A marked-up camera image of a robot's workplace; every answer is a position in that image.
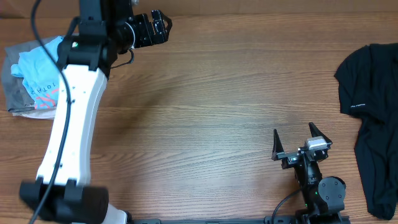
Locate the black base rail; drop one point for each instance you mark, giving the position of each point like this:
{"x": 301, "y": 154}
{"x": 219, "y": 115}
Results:
{"x": 214, "y": 221}

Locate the light blue printed t-shirt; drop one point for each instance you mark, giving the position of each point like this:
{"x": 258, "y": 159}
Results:
{"x": 40, "y": 77}

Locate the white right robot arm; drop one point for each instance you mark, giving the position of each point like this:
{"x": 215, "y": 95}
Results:
{"x": 323, "y": 196}

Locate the folded beige garment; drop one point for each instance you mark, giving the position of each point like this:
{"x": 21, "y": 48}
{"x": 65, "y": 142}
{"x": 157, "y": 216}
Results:
{"x": 37, "y": 114}

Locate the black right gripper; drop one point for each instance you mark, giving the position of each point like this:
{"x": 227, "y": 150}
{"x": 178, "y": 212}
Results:
{"x": 290, "y": 158}

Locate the folded grey trousers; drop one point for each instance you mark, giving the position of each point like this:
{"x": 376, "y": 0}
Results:
{"x": 16, "y": 96}

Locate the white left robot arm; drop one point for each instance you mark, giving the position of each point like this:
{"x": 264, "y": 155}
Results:
{"x": 103, "y": 30}

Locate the black garment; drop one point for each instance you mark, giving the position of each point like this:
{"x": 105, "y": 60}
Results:
{"x": 367, "y": 90}

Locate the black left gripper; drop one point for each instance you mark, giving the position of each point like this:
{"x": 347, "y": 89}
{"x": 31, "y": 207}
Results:
{"x": 146, "y": 38}

